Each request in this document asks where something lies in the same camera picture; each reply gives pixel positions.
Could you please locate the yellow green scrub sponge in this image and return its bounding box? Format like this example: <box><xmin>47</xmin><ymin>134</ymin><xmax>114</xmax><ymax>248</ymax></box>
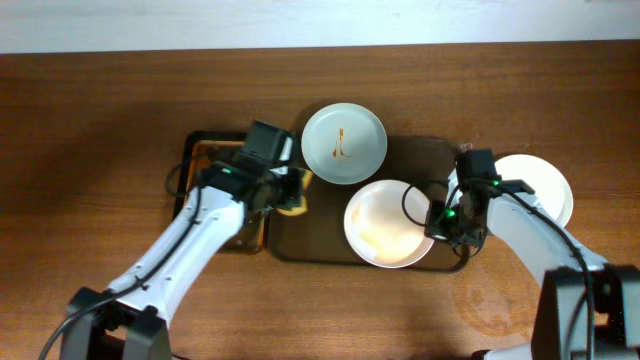
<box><xmin>277</xmin><ymin>168</ymin><xmax>313</xmax><ymax>217</ymax></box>

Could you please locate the large brown serving tray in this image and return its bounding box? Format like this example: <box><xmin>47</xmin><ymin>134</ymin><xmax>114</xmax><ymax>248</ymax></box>
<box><xmin>267</xmin><ymin>136</ymin><xmax>464</xmax><ymax>267</ymax></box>

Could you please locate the grey-white plate with sauce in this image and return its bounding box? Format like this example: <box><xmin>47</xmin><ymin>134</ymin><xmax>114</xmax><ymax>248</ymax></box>
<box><xmin>301</xmin><ymin>103</ymin><xmax>388</xmax><ymax>185</ymax></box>

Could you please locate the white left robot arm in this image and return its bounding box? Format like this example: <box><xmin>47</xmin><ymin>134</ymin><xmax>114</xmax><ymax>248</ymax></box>
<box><xmin>51</xmin><ymin>147</ymin><xmax>305</xmax><ymax>359</ymax></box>

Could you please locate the white plate with orange sauce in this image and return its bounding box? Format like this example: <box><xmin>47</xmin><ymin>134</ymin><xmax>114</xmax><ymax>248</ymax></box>
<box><xmin>343</xmin><ymin>180</ymin><xmax>434</xmax><ymax>269</ymax></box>

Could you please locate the small black sponge tray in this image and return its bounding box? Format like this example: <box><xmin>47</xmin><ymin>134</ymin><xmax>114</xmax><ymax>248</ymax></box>
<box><xmin>166</xmin><ymin>131</ymin><xmax>268</xmax><ymax>255</ymax></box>

